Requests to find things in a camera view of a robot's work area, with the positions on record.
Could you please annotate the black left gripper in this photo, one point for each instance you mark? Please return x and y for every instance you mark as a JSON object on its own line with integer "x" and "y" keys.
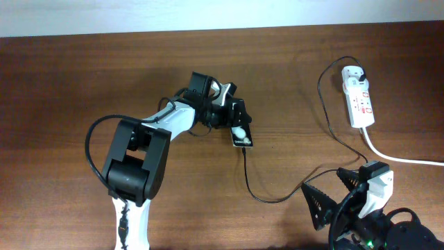
{"x": 229, "y": 117}

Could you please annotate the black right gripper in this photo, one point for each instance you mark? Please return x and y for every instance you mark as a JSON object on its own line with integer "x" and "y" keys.
{"x": 328, "y": 207}

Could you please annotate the black Galaxy flip phone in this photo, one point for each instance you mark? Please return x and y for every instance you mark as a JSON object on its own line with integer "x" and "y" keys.
{"x": 241, "y": 136}

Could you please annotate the white power strip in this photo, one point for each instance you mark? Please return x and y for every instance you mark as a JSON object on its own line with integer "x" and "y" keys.
{"x": 357, "y": 96}

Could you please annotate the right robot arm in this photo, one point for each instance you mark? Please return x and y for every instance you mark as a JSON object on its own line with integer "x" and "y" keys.
{"x": 406, "y": 232}

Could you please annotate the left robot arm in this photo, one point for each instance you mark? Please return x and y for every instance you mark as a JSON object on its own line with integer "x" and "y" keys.
{"x": 136, "y": 161}

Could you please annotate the white USB charger plug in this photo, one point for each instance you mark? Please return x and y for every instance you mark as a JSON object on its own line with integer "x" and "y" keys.
{"x": 355, "y": 72}

